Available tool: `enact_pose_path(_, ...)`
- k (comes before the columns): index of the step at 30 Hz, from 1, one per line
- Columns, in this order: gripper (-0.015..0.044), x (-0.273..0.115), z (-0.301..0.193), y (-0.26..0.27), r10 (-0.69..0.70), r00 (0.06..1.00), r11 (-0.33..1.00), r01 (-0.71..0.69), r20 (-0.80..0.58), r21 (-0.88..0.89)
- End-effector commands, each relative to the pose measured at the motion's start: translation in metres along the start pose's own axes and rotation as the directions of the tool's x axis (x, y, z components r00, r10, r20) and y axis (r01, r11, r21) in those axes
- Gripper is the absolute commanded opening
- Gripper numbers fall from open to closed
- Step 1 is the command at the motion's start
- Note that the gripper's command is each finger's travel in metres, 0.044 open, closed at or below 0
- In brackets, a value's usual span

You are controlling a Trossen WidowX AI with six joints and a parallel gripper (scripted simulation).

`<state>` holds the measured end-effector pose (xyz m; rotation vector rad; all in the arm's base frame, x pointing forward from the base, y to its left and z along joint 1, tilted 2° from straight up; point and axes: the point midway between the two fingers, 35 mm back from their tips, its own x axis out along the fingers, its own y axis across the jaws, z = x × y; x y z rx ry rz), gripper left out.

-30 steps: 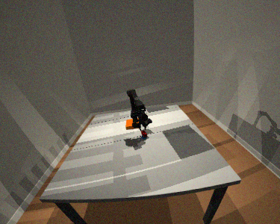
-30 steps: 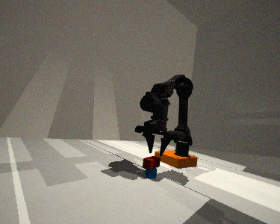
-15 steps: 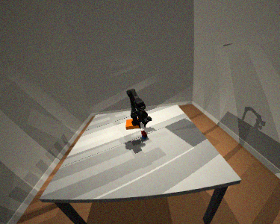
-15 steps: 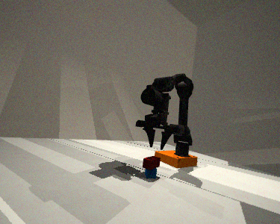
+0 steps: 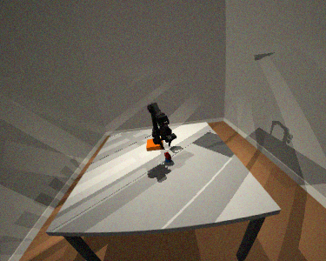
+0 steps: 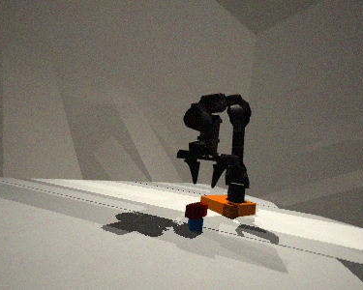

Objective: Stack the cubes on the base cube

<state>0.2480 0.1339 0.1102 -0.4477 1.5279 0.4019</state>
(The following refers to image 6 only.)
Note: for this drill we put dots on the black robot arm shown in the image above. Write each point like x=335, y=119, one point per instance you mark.
x=199, y=118

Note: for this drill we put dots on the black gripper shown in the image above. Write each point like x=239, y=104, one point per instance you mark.
x=222, y=161

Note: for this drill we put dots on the blue cube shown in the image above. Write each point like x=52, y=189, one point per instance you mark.
x=195, y=225

